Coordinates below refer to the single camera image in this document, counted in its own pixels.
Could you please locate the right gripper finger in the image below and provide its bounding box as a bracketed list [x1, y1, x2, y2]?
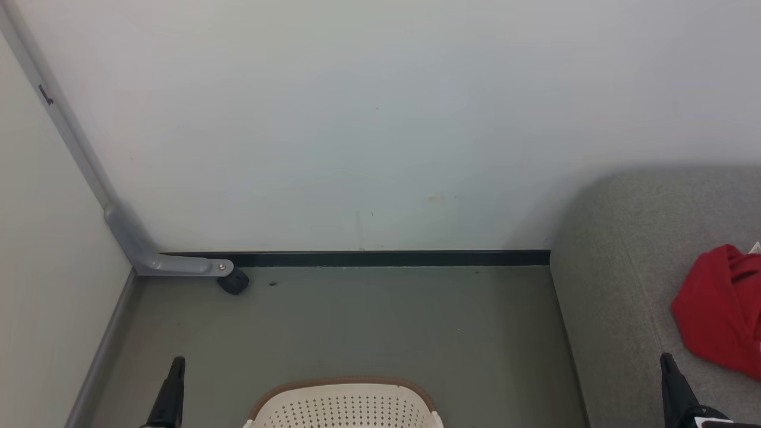
[659, 352, 706, 428]

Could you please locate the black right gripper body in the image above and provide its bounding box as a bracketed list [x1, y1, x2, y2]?
[699, 407, 734, 428]

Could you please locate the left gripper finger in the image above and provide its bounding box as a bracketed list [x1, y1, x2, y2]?
[141, 356, 187, 428]

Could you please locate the red and white shirt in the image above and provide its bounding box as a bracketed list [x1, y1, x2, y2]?
[671, 241, 761, 382]

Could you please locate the beige perforated laundry basket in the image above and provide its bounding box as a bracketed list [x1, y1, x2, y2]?
[243, 377, 444, 428]

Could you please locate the grey fabric sofa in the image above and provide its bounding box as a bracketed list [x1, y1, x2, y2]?
[549, 166, 761, 428]

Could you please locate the grey wall baseboard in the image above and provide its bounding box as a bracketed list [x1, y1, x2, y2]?
[64, 269, 139, 428]

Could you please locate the grey metal frame leg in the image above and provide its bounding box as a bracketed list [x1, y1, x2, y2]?
[0, 5, 235, 278]

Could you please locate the black wall baseboard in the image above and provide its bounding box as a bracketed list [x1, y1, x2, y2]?
[159, 250, 551, 268]

